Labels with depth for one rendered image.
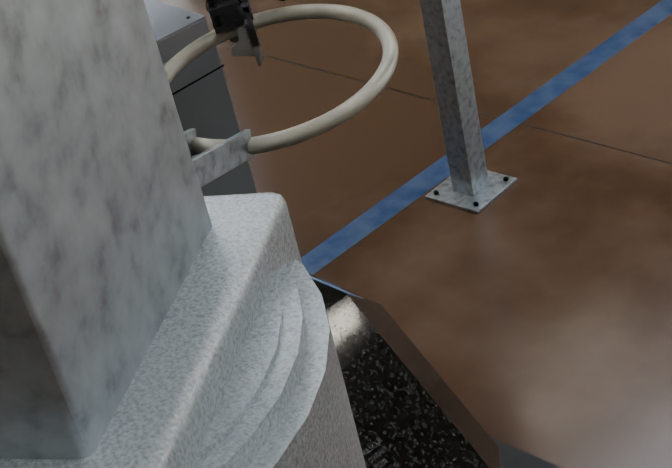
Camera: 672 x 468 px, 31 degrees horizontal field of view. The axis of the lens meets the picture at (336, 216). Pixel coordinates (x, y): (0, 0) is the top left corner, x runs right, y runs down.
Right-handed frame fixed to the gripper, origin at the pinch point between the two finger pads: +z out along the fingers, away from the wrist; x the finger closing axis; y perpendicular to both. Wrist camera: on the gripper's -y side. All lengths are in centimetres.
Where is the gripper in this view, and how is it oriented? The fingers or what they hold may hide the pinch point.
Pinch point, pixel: (260, 53)
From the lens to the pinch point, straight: 252.2
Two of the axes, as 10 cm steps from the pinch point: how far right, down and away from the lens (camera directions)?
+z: 2.4, 7.9, 5.6
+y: -9.6, 2.8, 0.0
